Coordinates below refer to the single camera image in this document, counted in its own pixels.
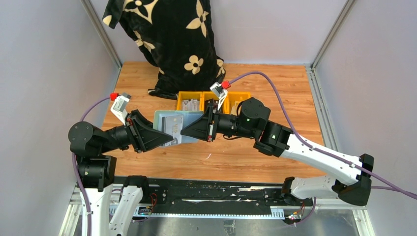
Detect silver VIP credit card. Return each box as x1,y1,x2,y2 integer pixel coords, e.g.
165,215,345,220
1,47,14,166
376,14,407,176
162,115,183,147

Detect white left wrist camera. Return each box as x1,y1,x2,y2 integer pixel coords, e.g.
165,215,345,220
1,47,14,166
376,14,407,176
110,93,131,125

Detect green leather card holder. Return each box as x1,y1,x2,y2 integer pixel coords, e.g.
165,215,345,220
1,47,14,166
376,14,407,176
153,110,203,148

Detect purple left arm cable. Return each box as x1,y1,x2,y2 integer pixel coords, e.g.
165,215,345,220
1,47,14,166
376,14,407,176
71,96,124,236

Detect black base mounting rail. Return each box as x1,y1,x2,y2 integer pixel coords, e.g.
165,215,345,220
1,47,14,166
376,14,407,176
134,178,313,219

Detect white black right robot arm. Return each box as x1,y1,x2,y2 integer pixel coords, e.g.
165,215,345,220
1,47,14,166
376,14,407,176
181,97,374,206

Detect right yellow plastic bin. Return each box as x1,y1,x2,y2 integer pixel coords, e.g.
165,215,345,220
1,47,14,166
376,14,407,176
223,91,251,115

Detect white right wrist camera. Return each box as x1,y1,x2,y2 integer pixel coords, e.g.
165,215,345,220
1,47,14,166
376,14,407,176
209,81,231,111

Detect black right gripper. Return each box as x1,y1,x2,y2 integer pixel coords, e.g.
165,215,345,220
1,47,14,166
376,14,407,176
181,102,257,142

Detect left yellow plastic bin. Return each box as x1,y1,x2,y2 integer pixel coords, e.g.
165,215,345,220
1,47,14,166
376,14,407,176
176,91,204,112

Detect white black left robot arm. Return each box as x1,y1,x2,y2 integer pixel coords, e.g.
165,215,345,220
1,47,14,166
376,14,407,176
68,110,174,236

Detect black floral blanket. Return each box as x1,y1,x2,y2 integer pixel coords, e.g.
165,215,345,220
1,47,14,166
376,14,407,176
102,0,226,100

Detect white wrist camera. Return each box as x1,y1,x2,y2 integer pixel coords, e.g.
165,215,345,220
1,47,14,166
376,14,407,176
209,81,231,111
110,93,131,125

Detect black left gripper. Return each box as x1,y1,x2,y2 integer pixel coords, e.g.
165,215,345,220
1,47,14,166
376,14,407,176
100,109,174,152

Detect silver grey cards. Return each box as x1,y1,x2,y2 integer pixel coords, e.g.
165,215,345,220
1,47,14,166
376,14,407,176
181,99,200,112

